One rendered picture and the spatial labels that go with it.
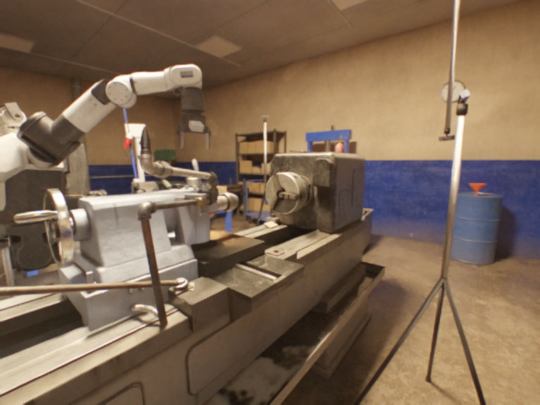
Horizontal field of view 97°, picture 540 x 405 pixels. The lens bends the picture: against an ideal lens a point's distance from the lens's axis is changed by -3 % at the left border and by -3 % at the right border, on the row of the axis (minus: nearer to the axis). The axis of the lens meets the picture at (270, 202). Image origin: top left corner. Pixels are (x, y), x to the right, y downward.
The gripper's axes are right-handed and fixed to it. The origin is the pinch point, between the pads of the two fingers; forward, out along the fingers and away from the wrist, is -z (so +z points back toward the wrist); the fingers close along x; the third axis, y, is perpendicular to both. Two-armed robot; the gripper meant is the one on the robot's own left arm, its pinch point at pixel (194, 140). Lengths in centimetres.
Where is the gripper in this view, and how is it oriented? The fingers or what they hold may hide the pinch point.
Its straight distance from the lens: 105.0
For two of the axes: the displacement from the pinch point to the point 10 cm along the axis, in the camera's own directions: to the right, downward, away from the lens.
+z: 0.0, -9.9, -1.5
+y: 5.7, 1.2, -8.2
